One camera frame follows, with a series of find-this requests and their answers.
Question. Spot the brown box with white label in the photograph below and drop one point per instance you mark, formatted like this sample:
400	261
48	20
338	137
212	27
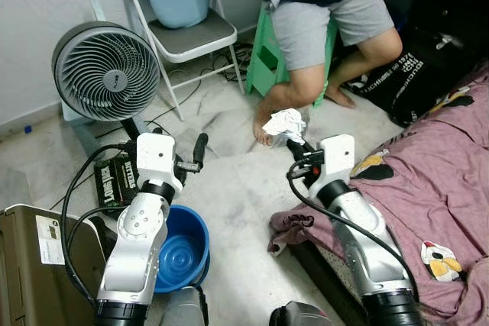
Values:
23	280

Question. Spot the blue plastic basin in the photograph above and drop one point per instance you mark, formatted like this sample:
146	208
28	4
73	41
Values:
183	253

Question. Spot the grey round floor fan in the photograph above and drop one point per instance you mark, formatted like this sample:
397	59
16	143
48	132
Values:
107	74

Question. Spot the tiny blue floor object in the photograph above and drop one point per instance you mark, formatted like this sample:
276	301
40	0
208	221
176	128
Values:
28	129

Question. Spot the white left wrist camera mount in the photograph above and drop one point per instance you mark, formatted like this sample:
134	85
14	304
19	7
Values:
157	158

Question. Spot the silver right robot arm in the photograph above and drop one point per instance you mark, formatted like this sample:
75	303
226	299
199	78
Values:
363	242

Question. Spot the green plastic stool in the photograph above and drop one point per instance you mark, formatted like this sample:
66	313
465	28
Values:
263	59

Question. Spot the dark bed frame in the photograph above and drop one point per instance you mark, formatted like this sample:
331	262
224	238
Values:
321	280

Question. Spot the grey left robot leg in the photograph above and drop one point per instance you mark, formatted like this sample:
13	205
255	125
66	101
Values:
183	309

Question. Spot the black bag with white print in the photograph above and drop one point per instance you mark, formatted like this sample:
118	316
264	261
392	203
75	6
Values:
428	74

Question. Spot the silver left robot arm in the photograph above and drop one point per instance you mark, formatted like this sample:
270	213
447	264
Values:
141	250

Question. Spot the seated person in grey shorts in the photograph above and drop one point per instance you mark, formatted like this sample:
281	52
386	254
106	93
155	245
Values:
306	28

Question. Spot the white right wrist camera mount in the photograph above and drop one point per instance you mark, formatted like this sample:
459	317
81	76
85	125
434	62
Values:
336	158

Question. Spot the pink cartoon print blanket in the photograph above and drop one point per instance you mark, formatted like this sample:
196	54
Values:
428	188

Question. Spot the black packet with white text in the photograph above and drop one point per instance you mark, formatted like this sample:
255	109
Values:
114	181

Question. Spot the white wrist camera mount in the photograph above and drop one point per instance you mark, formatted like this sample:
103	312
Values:
157	158
336	158

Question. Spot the white tissue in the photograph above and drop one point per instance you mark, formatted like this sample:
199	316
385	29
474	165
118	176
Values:
283	124

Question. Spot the grey metal folding chair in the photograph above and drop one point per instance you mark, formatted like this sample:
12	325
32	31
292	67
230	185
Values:
191	40

